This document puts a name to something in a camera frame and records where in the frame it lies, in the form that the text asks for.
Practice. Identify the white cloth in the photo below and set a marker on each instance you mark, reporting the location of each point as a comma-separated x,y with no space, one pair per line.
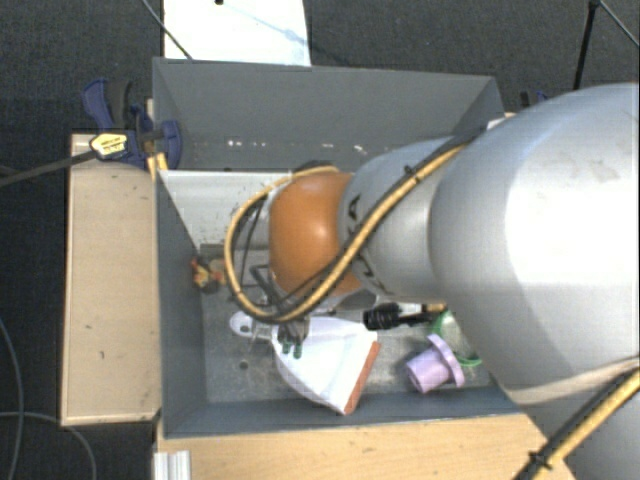
325,363

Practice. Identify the white round plastic piece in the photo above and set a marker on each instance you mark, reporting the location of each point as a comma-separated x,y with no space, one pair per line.
241,324

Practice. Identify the red-brown flat block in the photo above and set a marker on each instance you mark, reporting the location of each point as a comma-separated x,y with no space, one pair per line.
363,378

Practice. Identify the purple plastic cup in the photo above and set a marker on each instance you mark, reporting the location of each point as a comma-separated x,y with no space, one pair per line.
426,371

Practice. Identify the pale wood board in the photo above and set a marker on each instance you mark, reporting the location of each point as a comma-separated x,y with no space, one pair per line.
110,268

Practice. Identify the grey metal bin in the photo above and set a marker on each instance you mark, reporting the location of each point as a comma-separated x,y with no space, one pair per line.
225,118

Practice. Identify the black cylinder on white bracket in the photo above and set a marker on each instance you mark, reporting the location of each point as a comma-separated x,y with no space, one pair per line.
382,317

